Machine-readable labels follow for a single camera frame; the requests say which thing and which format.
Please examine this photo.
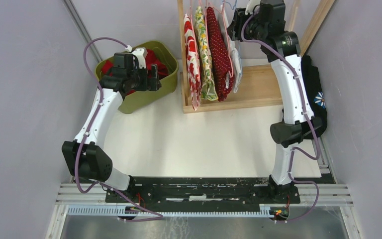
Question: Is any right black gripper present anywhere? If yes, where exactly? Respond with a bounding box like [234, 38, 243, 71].
[225, 5, 267, 43]

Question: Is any white garment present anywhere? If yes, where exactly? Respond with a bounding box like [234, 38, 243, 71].
[218, 4, 242, 93]

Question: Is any blue wire hanger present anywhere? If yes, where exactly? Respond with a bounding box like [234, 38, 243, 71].
[222, 0, 241, 53]

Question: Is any red skirt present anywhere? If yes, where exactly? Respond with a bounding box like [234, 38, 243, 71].
[99, 49, 168, 97]

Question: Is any cream plastic hanger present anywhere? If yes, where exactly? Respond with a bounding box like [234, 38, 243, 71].
[286, 0, 301, 31]

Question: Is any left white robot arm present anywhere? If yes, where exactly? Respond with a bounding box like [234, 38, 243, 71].
[62, 47, 162, 203]

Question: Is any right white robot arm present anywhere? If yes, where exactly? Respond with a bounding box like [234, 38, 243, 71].
[227, 0, 322, 203]

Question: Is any dark red polka-dot garment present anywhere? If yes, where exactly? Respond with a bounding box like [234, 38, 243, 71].
[205, 6, 235, 102]

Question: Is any green plastic basket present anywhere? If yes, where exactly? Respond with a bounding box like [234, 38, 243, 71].
[95, 41, 179, 114]

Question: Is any red poppy print garment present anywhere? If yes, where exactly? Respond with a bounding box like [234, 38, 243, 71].
[184, 13, 201, 111]

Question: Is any wooden clothes rack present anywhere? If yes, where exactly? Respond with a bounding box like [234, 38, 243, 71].
[181, 0, 335, 114]

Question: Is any yellow floral print garment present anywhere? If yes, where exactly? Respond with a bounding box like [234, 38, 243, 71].
[194, 6, 218, 101]

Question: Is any black garment with flower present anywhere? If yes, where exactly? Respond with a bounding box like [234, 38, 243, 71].
[301, 55, 328, 137]

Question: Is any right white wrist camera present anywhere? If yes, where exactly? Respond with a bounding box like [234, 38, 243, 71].
[245, 0, 261, 15]

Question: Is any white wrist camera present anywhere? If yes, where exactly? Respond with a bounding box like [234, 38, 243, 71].
[132, 47, 147, 69]
[245, 0, 261, 15]

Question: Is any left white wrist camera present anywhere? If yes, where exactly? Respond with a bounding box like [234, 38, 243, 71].
[132, 47, 147, 69]

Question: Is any pink wire hanger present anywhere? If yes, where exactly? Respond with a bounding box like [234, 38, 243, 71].
[188, 0, 235, 79]

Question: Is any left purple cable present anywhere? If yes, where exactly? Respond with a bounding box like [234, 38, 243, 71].
[74, 37, 165, 222]

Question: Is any purple cable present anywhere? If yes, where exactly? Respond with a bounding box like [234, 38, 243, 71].
[240, 6, 322, 222]
[74, 37, 165, 222]

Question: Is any white slotted cable duct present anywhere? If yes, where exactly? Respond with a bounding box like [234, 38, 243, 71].
[67, 204, 283, 219]

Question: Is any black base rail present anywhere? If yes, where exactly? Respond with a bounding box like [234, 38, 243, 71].
[74, 173, 337, 214]

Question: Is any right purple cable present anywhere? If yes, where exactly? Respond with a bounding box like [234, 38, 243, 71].
[240, 6, 322, 222]

